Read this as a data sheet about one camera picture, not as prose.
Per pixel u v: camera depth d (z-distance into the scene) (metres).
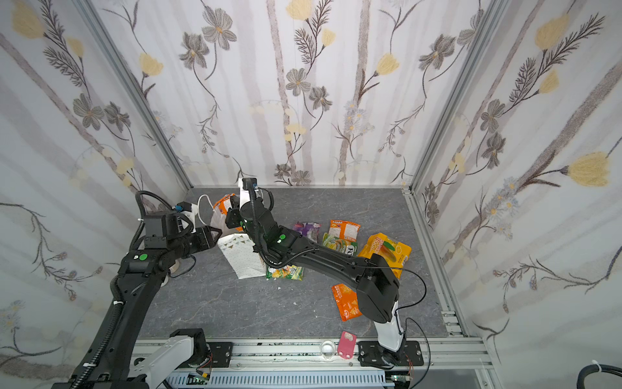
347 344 0.76
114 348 0.40
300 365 0.73
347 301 0.84
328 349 0.76
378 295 0.46
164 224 0.55
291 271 0.90
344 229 1.01
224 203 0.73
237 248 0.77
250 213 0.53
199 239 0.65
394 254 0.91
